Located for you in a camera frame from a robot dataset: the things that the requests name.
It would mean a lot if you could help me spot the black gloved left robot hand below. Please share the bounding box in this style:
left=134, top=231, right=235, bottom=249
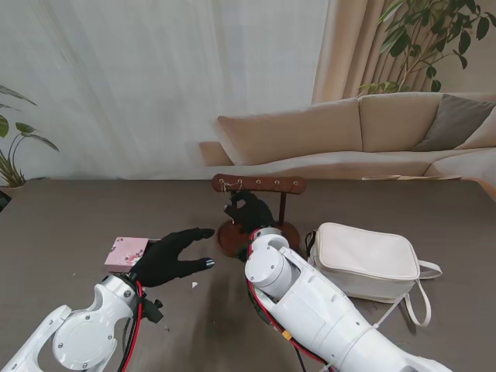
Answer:
left=129, top=227, right=216, bottom=288

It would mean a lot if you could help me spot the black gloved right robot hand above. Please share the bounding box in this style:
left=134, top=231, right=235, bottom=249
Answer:
left=223, top=190, right=277, bottom=238

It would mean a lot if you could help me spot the pink floral box sleeve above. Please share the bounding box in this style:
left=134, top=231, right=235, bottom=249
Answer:
left=103, top=236, right=150, bottom=274

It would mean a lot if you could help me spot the thin silver chain necklace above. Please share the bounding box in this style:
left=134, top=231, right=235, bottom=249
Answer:
left=219, top=180, right=245, bottom=226

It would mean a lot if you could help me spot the white leather handbag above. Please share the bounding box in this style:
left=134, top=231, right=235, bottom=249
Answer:
left=305, top=222, right=443, bottom=326

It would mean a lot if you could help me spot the brown wooden jewelry stand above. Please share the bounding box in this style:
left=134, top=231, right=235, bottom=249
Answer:
left=212, top=173, right=307, bottom=260

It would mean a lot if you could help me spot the white sheer curtain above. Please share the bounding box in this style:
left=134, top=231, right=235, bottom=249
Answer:
left=0, top=0, right=330, bottom=181

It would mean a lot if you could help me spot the beige plant pot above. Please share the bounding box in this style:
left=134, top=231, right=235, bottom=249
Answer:
left=0, top=184, right=26, bottom=199

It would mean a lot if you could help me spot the broad-leaf green houseplant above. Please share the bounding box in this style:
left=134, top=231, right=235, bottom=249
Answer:
left=0, top=84, right=60, bottom=187

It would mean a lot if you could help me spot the beige drape curtain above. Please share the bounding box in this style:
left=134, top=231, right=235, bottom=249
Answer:
left=312, top=0, right=496, bottom=105

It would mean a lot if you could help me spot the grey sofa cushion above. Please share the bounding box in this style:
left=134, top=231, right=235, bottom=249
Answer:
left=412, top=93, right=496, bottom=153

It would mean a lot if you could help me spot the tall dark green leafy plant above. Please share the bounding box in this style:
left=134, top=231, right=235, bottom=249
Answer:
left=356, top=0, right=496, bottom=98

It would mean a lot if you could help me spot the beige sofa cushion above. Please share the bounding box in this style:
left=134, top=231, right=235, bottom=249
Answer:
left=455, top=115, right=496, bottom=151

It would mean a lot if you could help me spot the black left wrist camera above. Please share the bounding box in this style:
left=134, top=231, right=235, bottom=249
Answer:
left=143, top=296, right=166, bottom=325

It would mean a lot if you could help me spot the red left arm cable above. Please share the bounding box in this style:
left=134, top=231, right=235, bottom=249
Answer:
left=118, top=281, right=146, bottom=372

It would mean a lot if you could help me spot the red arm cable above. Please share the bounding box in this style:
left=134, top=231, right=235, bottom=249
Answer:
left=118, top=281, right=146, bottom=372
left=247, top=232, right=330, bottom=372

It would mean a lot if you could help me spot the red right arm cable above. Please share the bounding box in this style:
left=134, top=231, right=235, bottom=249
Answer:
left=247, top=232, right=330, bottom=372

